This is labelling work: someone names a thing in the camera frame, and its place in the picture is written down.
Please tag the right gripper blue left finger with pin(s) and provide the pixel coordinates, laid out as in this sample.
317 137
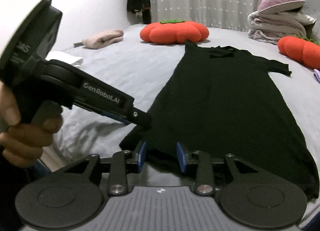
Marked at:
140 155

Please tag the black dress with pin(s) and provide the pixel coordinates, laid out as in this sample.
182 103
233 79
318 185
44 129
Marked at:
222 100

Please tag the folded beige pink garment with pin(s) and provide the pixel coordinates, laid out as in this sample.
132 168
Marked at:
101 40

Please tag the purple pillow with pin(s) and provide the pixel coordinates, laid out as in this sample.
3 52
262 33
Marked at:
279 6

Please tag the large orange pumpkin pillow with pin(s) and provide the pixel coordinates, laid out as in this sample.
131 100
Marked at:
174 32

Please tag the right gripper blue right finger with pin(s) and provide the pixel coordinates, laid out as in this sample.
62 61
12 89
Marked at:
181 156

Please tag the person's left hand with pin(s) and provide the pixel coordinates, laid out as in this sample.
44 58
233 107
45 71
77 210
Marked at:
23 143

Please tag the folded lilac cloth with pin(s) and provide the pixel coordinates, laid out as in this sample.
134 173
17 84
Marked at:
316 74

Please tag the stack of white folded clothes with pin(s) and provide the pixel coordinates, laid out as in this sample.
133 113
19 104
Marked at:
75 61

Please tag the pile of folded blankets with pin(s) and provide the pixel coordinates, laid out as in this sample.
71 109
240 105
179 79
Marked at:
270 28

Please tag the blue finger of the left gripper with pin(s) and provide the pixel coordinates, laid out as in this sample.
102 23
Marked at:
115 117

